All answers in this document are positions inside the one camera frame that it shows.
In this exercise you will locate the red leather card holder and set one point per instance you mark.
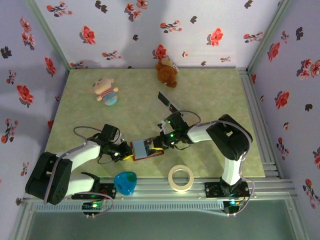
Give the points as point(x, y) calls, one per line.
point(140, 150)

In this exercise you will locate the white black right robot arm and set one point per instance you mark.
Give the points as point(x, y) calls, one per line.
point(200, 133)

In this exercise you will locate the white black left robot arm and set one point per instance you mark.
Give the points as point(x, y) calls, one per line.
point(85, 153)

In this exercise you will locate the blue translucent plastic toy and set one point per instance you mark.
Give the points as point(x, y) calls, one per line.
point(125, 183)

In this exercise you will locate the cream masking tape roll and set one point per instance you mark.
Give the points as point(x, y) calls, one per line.
point(172, 186)

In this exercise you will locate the left controller board green light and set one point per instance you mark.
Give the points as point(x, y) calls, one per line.
point(92, 206)

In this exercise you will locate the controller board green light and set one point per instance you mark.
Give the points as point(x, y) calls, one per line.
point(232, 203)
point(92, 206)

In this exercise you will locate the pink striped plush doll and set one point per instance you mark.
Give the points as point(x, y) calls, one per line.
point(106, 91)

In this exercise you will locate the brown teddy bear plush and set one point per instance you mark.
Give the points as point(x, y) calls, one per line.
point(166, 72)

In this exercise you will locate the right controller board green light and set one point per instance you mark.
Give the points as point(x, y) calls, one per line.
point(232, 203)

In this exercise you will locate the aluminium long frame rail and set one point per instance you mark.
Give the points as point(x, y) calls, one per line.
point(150, 188)

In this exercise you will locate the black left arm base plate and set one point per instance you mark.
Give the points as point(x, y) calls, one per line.
point(110, 191)

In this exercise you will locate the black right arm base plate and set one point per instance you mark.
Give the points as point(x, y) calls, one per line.
point(212, 190)

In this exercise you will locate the aluminium side frame rail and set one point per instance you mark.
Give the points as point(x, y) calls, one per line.
point(255, 107)

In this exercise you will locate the aluminium corner post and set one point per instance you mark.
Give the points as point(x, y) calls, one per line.
point(268, 37)
point(47, 37)

